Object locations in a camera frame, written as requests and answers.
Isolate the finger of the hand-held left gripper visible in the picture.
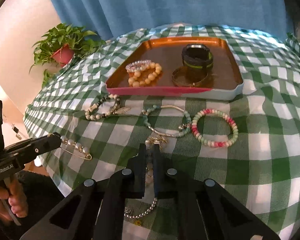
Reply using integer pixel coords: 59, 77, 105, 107
4, 132, 62, 165

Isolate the copper tray pink blue rim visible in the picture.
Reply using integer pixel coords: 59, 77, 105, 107
105, 37, 244, 101

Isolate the green potted plant red pot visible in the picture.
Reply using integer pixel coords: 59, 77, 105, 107
29, 23, 106, 86

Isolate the white black bead bracelet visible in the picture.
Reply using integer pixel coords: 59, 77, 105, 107
85, 94, 131, 121

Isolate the blue curtain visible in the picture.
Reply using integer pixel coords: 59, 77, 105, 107
42, 0, 294, 42

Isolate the pink crystal bead bracelet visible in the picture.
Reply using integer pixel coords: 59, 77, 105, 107
126, 59, 153, 72

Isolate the silver chain charm bracelet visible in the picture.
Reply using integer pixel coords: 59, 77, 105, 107
124, 134, 169, 218

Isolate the pink green white bead bracelet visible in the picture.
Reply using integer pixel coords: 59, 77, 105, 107
191, 109, 239, 148

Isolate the yellow bead bracelet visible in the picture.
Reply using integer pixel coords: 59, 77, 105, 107
128, 62, 163, 88

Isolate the pearl safety pin brooch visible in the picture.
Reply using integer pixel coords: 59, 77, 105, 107
48, 133, 93, 161

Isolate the green white checkered tablecloth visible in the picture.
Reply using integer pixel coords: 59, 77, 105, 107
24, 24, 300, 240

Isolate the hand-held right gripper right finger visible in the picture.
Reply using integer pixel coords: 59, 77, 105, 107
151, 147, 282, 240

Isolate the teal bead silver tube bracelet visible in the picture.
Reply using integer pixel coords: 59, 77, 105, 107
142, 104, 192, 139

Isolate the person's left hand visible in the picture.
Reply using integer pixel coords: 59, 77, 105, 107
0, 176, 28, 225

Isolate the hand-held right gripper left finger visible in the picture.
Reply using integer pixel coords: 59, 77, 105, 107
20, 144, 147, 240

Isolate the black wristwatch green accent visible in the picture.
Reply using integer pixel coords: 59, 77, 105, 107
182, 44, 214, 73

